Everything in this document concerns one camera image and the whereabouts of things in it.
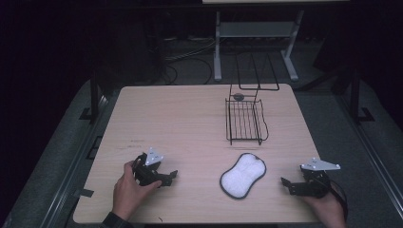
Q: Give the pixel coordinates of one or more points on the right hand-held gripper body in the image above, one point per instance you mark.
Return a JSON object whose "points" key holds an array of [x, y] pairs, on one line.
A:
{"points": [[315, 182]]}

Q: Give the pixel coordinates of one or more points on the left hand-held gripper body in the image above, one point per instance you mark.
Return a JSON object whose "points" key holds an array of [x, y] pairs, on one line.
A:
{"points": [[146, 172]]}

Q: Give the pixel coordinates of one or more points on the white sponge with black edge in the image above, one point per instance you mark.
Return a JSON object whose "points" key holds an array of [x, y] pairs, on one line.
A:
{"points": [[243, 176]]}

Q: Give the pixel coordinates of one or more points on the person's left hand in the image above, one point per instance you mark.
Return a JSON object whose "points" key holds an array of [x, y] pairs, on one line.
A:
{"points": [[128, 193]]}

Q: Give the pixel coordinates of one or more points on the person's right hand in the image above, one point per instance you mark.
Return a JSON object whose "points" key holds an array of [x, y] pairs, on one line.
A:
{"points": [[328, 210]]}

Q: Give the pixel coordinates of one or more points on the grey metal stand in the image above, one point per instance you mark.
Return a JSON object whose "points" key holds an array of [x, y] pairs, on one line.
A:
{"points": [[258, 30]]}

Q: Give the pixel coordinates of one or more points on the grey metal side rail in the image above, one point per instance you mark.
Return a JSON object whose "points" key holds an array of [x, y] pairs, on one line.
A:
{"points": [[372, 152], [71, 164]]}

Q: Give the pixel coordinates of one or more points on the black upright frame post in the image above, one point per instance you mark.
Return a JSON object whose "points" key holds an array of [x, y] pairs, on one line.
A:
{"points": [[355, 95], [94, 95]]}

